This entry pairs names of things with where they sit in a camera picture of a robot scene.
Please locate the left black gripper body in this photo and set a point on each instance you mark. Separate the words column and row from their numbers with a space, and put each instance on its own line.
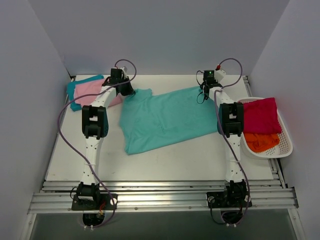
column 127, row 89

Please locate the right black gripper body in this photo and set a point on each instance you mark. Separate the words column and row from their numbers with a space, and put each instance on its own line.
column 205, row 88

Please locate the mint green t shirt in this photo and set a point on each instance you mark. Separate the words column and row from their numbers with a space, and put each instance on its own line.
column 149, row 121

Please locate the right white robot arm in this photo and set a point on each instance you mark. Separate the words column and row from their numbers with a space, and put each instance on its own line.
column 230, row 125

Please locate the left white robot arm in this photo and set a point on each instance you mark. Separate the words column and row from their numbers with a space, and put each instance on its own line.
column 95, row 127

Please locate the pink folded t shirt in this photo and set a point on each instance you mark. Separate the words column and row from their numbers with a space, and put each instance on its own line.
column 93, row 87

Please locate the magenta t shirt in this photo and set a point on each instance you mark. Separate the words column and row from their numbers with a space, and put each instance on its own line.
column 261, row 117

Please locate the orange t shirt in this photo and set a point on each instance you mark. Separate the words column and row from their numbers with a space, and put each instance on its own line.
column 261, row 142

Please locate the white plastic basket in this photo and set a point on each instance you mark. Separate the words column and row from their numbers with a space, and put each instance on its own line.
column 283, row 149

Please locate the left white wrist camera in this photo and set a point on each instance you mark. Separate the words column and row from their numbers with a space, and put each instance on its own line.
column 124, row 69

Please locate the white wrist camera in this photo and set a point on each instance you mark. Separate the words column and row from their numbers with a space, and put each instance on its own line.
column 124, row 69
column 219, row 73

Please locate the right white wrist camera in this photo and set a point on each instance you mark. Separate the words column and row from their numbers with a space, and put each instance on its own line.
column 219, row 73

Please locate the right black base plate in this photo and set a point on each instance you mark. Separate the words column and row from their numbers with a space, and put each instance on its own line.
column 223, row 199

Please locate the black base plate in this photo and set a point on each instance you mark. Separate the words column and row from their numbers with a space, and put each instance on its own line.
column 223, row 199
column 87, row 203

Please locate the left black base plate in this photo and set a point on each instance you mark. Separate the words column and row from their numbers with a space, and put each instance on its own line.
column 87, row 203

